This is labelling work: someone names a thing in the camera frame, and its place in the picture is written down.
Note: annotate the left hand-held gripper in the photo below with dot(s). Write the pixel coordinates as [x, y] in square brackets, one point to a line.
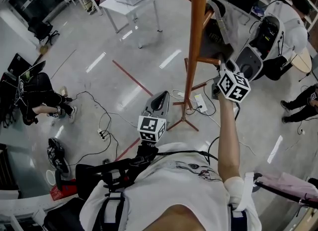
[151, 128]

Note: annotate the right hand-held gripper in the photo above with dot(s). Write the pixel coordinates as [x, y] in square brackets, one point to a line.
[233, 86]

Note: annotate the grey bag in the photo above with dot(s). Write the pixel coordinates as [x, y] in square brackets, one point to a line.
[216, 41]

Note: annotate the wooden coat rack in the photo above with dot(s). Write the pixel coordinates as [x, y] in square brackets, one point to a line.
[195, 38]

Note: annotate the person's right forearm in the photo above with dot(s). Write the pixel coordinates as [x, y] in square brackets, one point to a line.
[228, 138]

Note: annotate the white and grey hard shell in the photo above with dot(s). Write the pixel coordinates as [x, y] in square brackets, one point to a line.
[256, 58]

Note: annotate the flat white power strip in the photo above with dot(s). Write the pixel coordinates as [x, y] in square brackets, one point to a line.
[201, 103]

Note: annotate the white power strip black plugs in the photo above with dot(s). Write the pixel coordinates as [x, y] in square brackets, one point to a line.
[103, 134]

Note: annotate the round wooden table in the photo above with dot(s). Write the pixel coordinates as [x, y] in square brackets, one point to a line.
[301, 61]

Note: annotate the person's white shirt torso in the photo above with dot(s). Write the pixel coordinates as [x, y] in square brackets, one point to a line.
[174, 187]

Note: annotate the small cardboard box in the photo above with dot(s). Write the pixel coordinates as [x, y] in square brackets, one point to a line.
[63, 91]

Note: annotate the small white table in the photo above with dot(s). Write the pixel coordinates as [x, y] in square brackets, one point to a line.
[134, 6]

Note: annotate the black gear bundle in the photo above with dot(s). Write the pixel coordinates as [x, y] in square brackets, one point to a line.
[57, 155]

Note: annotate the white cup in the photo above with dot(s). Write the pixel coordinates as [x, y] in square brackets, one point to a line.
[50, 177]

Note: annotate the pink cloth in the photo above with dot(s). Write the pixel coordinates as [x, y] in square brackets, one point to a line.
[288, 186]

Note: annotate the black office chair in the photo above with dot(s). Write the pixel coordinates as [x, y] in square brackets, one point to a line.
[41, 30]

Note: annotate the black backpack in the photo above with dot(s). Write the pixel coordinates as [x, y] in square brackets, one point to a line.
[64, 215]

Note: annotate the black flat case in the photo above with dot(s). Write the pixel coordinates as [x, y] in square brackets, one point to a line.
[18, 63]

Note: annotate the black garment rail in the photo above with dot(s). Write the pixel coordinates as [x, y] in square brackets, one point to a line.
[273, 190]

